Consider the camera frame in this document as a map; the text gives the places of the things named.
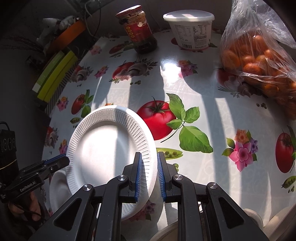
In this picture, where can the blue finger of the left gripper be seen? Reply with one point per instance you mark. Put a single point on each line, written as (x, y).
(45, 168)

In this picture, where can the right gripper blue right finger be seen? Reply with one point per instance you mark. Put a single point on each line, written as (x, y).
(166, 171)

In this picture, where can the white foam plate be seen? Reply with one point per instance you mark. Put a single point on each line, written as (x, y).
(104, 143)
(59, 191)

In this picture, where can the orange basin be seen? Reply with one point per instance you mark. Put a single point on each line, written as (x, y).
(69, 35)

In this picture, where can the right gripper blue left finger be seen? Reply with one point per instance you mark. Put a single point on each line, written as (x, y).
(134, 172)

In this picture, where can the left hand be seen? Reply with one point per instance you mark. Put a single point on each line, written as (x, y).
(30, 206)

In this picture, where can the white plastic tub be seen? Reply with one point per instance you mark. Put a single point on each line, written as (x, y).
(192, 28)

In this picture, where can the floral fruit print tablecloth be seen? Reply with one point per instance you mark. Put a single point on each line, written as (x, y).
(211, 125)

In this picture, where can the white green flat box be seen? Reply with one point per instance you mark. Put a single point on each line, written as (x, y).
(47, 71)

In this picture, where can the large paper bowl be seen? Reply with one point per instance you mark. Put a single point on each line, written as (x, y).
(169, 233)

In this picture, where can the lime green box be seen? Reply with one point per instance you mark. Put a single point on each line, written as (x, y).
(56, 76)

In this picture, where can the red label sauce jar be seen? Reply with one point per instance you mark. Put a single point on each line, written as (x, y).
(136, 26)

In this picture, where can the plastic bag of oranges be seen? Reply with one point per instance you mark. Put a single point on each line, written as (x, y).
(250, 48)

